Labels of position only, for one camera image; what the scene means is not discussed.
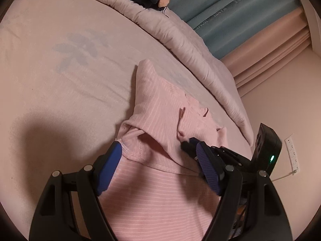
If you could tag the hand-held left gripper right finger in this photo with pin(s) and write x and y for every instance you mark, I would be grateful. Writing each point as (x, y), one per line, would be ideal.
(208, 167)

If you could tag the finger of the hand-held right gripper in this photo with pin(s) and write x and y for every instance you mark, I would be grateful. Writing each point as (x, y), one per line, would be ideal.
(233, 157)
(186, 147)

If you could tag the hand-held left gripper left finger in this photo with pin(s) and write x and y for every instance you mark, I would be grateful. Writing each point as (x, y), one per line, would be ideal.
(110, 167)

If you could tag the pink striped shirt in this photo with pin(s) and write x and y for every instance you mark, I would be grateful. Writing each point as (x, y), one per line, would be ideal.
(155, 105)

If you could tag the pink curtain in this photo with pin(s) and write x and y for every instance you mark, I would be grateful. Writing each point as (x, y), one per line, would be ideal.
(270, 62)

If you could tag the bed with pink sheet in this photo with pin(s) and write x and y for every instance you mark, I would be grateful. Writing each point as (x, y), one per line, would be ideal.
(62, 93)

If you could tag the pale pink comforter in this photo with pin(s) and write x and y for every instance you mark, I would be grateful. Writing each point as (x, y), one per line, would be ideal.
(175, 37)

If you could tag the white wall socket strip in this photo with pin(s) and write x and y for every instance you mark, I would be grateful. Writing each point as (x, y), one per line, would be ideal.
(292, 153)

